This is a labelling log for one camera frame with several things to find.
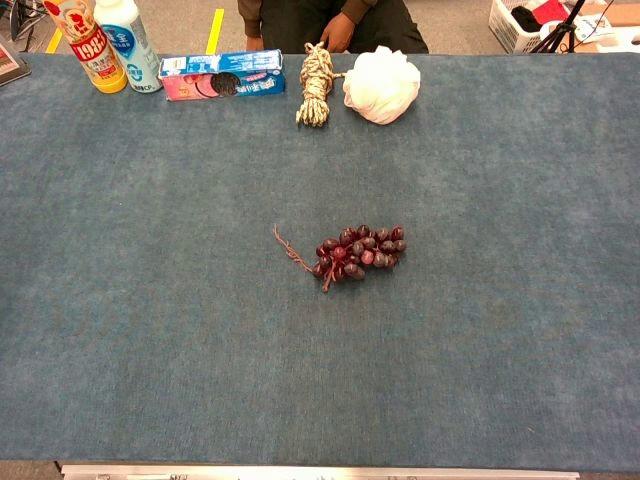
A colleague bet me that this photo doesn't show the coiled beige rope bundle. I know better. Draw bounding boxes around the coiled beige rope bundle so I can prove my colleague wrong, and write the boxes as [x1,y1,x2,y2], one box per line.
[295,41,348,129]

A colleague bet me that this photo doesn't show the white plastic laundry basket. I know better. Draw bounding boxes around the white plastic laundry basket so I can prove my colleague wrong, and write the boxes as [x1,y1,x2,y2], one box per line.
[487,0,571,55]

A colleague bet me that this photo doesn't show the white mesh bath sponge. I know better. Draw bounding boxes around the white mesh bath sponge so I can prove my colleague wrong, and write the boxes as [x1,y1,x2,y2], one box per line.
[342,44,422,126]

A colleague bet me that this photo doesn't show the yellow bottle with red label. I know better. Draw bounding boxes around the yellow bottle with red label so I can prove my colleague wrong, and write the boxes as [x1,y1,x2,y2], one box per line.
[41,0,129,95]

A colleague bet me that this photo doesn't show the bunch of dark red grapes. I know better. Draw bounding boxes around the bunch of dark red grapes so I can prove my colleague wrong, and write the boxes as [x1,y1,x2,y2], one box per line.
[272,223,408,294]

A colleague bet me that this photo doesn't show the blue felt table mat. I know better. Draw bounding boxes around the blue felt table mat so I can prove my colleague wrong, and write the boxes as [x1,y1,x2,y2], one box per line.
[0,51,640,469]

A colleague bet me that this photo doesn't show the person's bare hand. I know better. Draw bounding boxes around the person's bare hand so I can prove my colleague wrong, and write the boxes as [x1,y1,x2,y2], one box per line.
[319,12,357,54]

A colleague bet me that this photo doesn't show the seated person in dark clothes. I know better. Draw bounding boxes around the seated person in dark clothes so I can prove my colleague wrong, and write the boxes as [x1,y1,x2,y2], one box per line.
[236,0,430,55]

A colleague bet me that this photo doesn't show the blue and pink cookie box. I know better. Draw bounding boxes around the blue and pink cookie box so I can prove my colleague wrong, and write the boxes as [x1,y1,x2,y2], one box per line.
[158,48,287,103]

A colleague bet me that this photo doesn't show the white bottle with blue label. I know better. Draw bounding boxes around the white bottle with blue label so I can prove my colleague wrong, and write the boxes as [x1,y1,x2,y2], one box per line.
[93,0,164,95]

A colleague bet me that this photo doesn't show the white paper package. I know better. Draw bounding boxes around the white paper package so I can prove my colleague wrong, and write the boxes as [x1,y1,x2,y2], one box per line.
[572,13,617,45]

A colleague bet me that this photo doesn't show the black tripod legs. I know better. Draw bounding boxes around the black tripod legs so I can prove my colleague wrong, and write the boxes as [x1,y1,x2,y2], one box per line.
[529,0,587,54]

